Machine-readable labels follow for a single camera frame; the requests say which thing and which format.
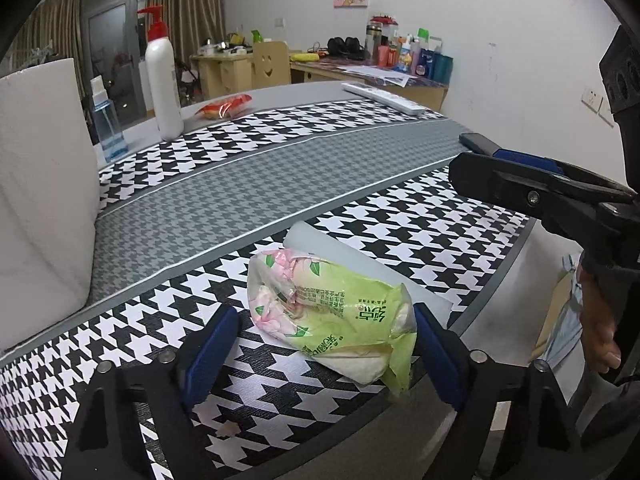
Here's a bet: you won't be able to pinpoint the right brown curtain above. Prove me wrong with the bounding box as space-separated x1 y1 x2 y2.
148 0 226 64

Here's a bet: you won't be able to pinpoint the houndstooth table cloth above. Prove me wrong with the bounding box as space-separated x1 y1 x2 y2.
1 100 533 479

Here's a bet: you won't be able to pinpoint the white styrofoam box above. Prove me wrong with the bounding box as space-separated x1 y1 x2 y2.
1 58 100 350

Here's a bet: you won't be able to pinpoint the wooden desk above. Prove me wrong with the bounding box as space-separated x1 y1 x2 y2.
190 54 448 112

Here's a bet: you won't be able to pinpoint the brown curtain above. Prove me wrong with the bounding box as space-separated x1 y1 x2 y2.
148 0 226 64
6 0 85 96

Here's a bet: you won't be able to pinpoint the glass balcony door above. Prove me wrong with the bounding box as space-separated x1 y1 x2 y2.
80 0 146 127

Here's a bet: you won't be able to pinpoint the person's right hand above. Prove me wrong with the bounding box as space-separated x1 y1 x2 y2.
577 266 622 374

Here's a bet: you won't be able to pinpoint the red snack packet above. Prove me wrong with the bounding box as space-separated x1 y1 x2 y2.
195 93 253 120

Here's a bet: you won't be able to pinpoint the printed paper sheets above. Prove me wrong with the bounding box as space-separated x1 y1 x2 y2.
337 65 416 88

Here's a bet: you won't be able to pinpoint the white pump lotion bottle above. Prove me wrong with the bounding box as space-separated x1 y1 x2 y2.
138 6 184 141

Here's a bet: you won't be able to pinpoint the left brown curtain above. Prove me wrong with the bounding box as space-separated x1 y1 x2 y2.
6 0 85 96

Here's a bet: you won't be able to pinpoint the blue surgical face mask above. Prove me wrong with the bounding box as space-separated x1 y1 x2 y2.
530 254 582 370

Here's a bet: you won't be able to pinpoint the white remote control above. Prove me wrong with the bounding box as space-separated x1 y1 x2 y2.
342 82 427 116

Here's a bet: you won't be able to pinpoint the blue spray bottle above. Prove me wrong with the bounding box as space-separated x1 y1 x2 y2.
90 76 128 162

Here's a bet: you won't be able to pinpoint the green tissue packet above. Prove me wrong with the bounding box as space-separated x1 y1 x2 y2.
247 249 418 394

